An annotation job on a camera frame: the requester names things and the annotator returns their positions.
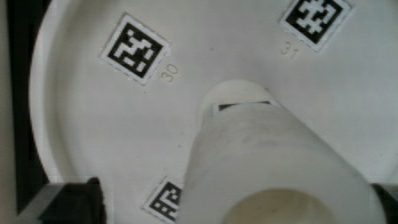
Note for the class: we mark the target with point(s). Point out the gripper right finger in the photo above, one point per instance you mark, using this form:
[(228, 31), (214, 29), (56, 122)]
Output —
[(388, 196)]

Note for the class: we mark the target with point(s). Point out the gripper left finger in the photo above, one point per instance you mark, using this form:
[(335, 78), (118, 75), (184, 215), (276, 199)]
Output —
[(67, 204)]

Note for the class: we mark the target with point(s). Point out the white cylindrical table leg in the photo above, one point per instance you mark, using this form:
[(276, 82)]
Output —
[(267, 176)]

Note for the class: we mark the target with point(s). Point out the white round table top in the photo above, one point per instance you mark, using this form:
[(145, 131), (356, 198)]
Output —
[(134, 55)]

